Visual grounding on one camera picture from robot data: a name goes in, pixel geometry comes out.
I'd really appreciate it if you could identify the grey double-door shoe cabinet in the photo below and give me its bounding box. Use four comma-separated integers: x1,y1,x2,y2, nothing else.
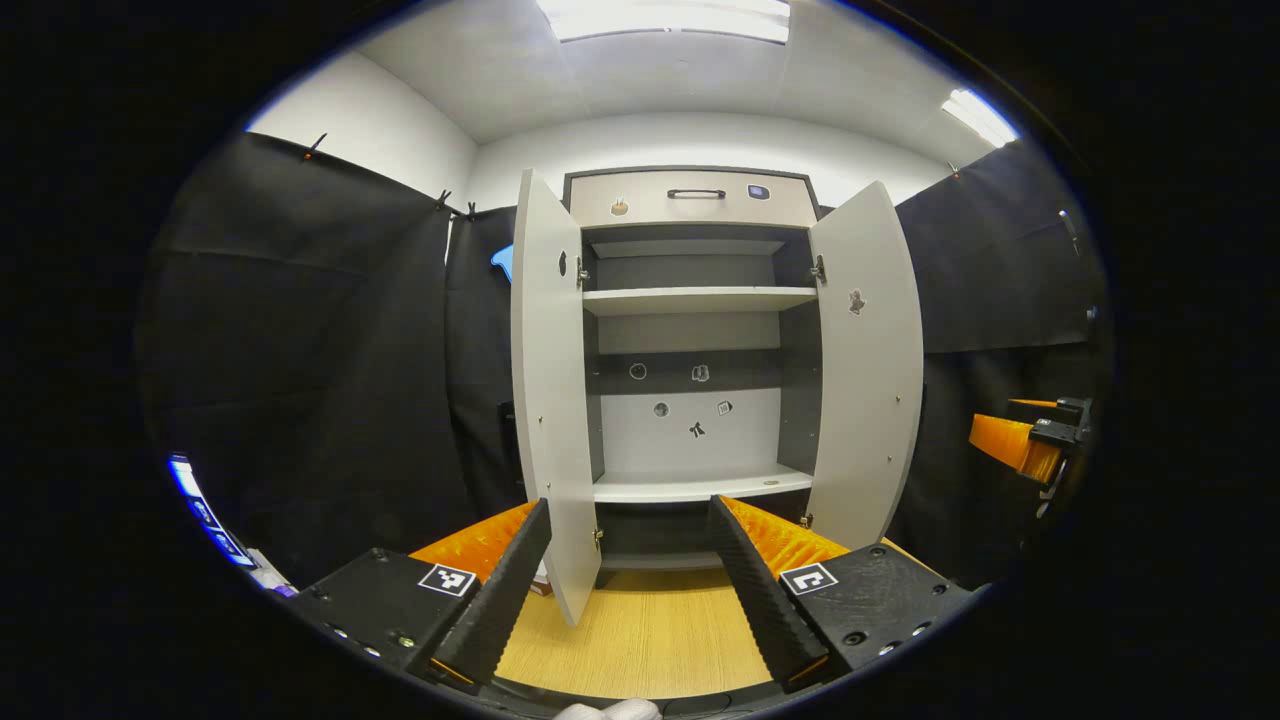
510,165,926,628

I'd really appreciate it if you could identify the lit screen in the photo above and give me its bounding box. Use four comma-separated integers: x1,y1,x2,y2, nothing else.
168,455,256,569

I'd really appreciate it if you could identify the small ceiling light panel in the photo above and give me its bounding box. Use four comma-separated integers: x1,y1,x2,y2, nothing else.
940,88,1021,149

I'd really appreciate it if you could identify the large ceiling light panel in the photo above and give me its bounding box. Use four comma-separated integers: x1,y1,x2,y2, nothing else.
535,0,791,43

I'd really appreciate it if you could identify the grey cabinet drawer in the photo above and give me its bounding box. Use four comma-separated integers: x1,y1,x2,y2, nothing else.
568,170,819,229

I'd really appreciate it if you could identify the white purple object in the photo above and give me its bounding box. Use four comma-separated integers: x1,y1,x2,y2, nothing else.
245,548,299,599

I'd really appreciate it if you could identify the grey shoe cabinet door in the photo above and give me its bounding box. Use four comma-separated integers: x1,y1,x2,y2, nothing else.
510,168,603,628
805,180,926,551

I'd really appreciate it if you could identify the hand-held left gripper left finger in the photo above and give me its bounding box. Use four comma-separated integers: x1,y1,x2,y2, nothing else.
290,497,554,691

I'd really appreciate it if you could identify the black backdrop cloth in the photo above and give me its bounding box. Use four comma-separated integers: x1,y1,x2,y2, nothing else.
135,130,1111,591

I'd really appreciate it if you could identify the white cabinet shelf board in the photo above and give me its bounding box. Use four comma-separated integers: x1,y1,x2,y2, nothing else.
592,464,813,504
582,286,819,318

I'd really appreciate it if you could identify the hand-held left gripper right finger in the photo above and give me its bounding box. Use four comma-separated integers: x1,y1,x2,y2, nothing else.
706,494,986,693

